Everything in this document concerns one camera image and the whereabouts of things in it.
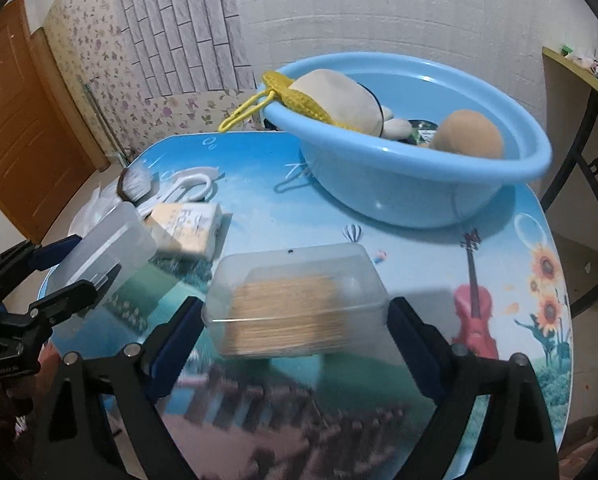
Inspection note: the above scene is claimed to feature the yellow mesh scrubber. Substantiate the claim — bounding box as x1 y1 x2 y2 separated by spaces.
218 71 374 136

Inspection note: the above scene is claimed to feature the wooden door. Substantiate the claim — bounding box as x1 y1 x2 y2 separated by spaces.
0 0 110 244

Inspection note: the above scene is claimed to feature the beige tissue packet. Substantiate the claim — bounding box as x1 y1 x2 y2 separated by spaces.
144 202 224 262

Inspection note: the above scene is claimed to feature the desk with black legs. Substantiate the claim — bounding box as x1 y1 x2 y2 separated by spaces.
539 45 598 317

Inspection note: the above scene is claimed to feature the brown plush toy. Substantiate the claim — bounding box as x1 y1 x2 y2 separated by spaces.
429 109 504 159

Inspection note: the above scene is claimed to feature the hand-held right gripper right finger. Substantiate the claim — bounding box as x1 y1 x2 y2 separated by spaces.
386 296 562 480

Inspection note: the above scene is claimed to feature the blue plastic basin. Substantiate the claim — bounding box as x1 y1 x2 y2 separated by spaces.
264 52 552 229

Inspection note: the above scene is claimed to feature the beige plush toy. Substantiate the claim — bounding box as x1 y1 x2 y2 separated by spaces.
291 70 414 141

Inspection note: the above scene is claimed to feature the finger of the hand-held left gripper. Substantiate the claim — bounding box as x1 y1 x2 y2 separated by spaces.
26 266 124 333
0 235 84 303

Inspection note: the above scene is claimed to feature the clear plastic box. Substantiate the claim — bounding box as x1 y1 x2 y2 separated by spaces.
54 202 158 341

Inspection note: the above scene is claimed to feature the metal rod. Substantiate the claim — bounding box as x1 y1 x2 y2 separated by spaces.
78 76 130 162

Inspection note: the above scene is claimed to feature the white plastic hook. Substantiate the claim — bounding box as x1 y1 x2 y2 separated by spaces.
139 164 220 216

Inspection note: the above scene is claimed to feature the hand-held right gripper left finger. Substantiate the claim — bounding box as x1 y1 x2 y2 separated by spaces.
31 296 207 480

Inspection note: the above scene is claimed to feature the clear box of toothpicks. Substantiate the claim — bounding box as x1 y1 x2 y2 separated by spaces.
201 244 390 358

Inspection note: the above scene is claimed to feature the dark green packet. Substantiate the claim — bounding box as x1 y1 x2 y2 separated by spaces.
404 119 444 149

